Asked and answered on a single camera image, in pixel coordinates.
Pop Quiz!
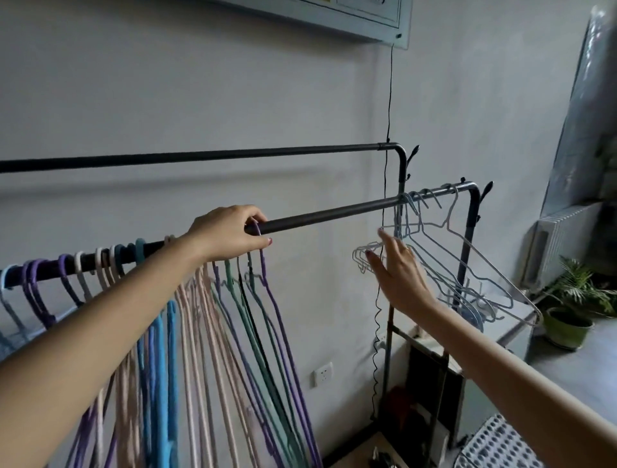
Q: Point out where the row of colourful hangers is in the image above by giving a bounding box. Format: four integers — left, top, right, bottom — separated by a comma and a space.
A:
0, 235, 319, 468

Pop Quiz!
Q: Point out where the person's right hand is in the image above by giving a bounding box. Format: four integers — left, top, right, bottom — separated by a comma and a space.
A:
365, 228, 437, 317

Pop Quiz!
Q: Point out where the person's right forearm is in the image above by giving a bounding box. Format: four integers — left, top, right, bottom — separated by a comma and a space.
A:
404, 299, 617, 468

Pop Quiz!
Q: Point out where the plastic window sheet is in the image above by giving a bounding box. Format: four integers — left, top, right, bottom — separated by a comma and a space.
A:
540, 4, 617, 218

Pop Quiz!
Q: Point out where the person's left hand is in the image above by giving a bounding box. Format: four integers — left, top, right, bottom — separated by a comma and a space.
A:
185, 205, 273, 264

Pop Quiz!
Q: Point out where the black hanging cable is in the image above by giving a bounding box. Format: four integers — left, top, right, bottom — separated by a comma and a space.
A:
370, 44, 394, 420

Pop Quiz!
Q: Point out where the green potted plant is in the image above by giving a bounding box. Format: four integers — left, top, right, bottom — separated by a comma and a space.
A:
542, 257, 617, 351

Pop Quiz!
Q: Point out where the white radiator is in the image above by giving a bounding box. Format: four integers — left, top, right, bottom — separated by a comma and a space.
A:
523, 202, 604, 296

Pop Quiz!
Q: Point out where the grey wall panel box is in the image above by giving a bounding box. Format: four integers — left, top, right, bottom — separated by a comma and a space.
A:
217, 0, 414, 50

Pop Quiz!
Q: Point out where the bunch of white wire hangers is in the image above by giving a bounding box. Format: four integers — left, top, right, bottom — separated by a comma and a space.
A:
353, 184, 544, 328

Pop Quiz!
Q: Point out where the dark low cabinet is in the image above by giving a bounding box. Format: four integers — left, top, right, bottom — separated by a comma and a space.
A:
380, 333, 464, 468

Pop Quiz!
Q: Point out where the purple velvet clothes hanger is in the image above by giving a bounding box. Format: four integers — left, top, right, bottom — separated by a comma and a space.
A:
246, 219, 323, 468

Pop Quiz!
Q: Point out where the white patterned basket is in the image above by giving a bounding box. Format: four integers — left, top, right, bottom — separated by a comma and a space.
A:
453, 414, 546, 468

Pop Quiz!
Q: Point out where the black metal clothes rack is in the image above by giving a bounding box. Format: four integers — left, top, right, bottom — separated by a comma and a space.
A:
0, 141, 495, 468

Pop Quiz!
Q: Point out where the person's left forearm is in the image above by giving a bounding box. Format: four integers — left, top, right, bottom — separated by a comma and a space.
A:
0, 234, 205, 468

